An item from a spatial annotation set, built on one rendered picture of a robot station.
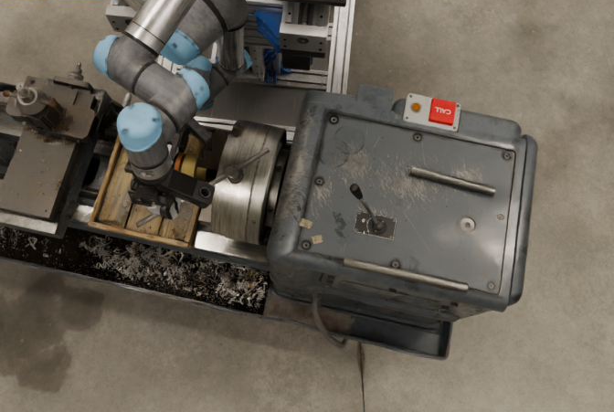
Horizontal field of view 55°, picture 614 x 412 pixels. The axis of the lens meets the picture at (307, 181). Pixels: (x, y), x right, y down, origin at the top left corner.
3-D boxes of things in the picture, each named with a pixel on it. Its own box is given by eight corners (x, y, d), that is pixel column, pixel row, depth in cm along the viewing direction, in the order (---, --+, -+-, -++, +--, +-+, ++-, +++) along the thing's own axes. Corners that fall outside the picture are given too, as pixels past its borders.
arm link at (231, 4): (227, -48, 134) (232, 47, 182) (192, -19, 132) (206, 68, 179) (262, -13, 133) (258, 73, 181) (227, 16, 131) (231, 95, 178)
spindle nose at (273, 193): (294, 155, 166) (291, 144, 145) (279, 228, 165) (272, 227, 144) (284, 153, 166) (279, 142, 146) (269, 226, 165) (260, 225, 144)
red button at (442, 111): (454, 105, 145) (457, 101, 143) (451, 127, 143) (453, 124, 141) (430, 100, 145) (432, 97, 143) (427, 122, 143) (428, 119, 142)
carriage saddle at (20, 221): (114, 98, 185) (108, 89, 179) (65, 239, 171) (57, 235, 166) (23, 79, 186) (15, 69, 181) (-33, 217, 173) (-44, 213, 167)
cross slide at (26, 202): (101, 89, 179) (97, 82, 175) (54, 223, 167) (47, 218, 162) (49, 79, 180) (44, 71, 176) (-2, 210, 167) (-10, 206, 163)
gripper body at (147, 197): (144, 174, 126) (133, 143, 116) (184, 183, 126) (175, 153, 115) (132, 206, 122) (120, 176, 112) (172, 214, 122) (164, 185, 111)
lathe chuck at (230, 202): (278, 136, 172) (268, 114, 141) (254, 241, 170) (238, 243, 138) (248, 130, 173) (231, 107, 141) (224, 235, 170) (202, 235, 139)
